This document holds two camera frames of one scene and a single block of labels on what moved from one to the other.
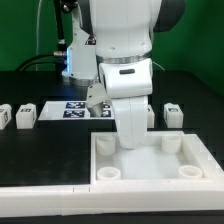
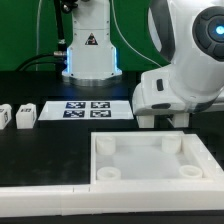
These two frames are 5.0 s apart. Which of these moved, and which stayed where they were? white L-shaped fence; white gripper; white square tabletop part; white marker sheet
Moved: white gripper
Stayed: white square tabletop part; white L-shaped fence; white marker sheet
